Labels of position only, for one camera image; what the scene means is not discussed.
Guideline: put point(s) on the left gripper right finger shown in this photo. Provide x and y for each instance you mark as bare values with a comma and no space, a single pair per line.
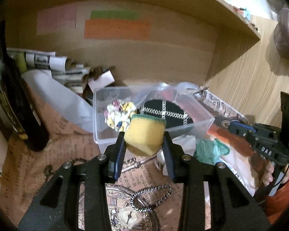
231,205

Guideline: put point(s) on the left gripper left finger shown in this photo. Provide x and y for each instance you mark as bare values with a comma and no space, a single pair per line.
56,205

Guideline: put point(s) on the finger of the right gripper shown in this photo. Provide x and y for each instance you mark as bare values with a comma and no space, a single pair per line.
239,129

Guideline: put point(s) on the black pouch with chain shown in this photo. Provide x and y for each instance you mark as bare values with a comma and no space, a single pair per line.
170,112

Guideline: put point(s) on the yellow green sponge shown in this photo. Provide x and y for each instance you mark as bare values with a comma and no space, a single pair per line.
144,135

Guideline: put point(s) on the floral fabric scrunchie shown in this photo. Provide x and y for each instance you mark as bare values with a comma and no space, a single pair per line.
118,114

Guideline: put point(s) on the person right hand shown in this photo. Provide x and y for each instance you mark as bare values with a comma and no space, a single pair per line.
267,177

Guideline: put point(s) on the green knitted cloth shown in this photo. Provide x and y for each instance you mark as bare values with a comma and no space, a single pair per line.
209,151

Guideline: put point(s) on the orange cloth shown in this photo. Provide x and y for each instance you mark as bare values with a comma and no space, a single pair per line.
223,114

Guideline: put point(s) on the clear plastic bin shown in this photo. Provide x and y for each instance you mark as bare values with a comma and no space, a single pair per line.
139,94

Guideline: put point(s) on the brown hanging bag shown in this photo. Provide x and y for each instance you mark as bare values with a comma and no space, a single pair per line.
281,33

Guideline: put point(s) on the wooden shelf unit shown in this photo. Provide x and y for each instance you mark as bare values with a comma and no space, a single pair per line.
199,41

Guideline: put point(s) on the stack of newspapers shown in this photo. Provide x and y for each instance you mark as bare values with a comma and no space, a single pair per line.
75,76

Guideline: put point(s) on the dark wine bottle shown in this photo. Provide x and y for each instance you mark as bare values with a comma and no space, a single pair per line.
15,100

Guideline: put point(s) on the orange sticky note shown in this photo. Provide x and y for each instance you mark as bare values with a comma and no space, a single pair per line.
117,29

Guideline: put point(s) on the green sticky note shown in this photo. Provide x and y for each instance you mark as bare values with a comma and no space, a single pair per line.
114,14

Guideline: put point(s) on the pink sticky note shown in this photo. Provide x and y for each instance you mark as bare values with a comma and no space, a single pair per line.
57,18

